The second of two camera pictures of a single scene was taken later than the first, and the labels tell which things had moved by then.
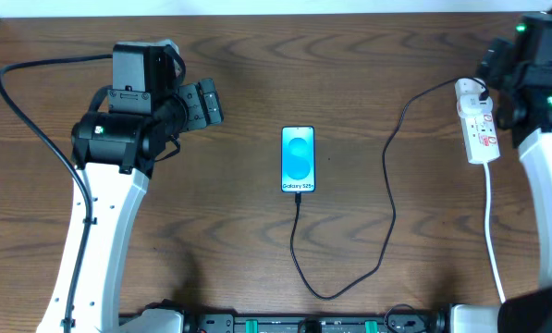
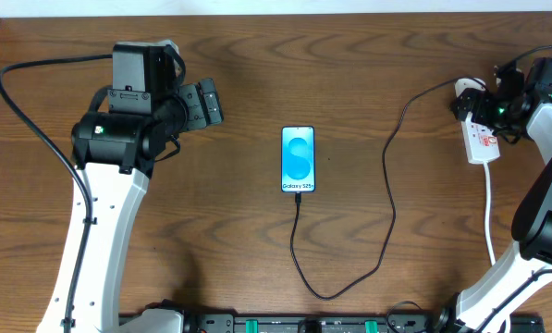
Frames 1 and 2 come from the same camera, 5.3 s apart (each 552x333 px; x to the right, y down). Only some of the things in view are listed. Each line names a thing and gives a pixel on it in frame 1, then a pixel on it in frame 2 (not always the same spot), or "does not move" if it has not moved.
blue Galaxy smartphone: x=298 y=159 does not move
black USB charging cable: x=484 y=92 does not move
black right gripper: x=487 y=61 to x=468 y=106
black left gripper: x=194 y=107 does not move
